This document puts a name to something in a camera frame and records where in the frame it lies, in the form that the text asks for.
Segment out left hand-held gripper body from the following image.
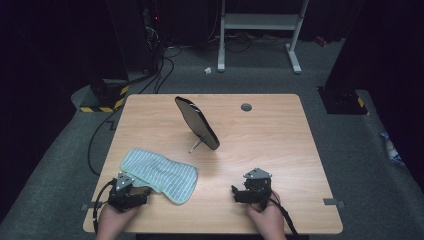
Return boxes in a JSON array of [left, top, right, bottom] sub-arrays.
[[107, 171, 138, 213]]

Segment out dark equipment rack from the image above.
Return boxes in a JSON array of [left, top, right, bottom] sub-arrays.
[[141, 0, 164, 74]]

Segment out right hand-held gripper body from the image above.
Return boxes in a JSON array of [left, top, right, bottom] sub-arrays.
[[243, 167, 273, 212]]

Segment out white metal stand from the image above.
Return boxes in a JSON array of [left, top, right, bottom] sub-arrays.
[[217, 0, 309, 75]]

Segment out black yellow striped base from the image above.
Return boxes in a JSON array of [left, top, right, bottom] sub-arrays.
[[318, 86, 370, 116], [79, 79, 130, 114]]

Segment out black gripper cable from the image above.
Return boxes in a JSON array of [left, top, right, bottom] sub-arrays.
[[269, 191, 301, 240], [92, 179, 116, 234]]

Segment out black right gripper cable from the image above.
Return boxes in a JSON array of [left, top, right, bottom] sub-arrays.
[[269, 191, 301, 240]]

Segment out person's left hand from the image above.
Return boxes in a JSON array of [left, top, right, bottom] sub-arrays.
[[96, 203, 143, 234]]

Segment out blue white packet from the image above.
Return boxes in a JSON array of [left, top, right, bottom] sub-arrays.
[[379, 131, 406, 166]]

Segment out black floral mirror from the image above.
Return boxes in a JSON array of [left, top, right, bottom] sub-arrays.
[[174, 96, 221, 154]]

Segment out black curtain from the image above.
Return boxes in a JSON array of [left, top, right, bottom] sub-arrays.
[[324, 0, 424, 188], [0, 0, 129, 208]]

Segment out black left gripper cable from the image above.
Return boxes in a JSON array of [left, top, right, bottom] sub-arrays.
[[92, 179, 116, 234]]

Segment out grey tape strip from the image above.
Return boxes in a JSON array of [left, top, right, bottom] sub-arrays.
[[80, 201, 103, 212], [323, 197, 346, 209]]

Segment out light blue striped towel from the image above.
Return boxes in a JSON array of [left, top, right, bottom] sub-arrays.
[[120, 148, 199, 205]]

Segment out person's right hand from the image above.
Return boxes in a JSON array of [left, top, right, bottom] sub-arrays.
[[246, 194, 288, 234]]

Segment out black floor cable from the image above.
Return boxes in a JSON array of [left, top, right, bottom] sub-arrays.
[[87, 106, 124, 177]]

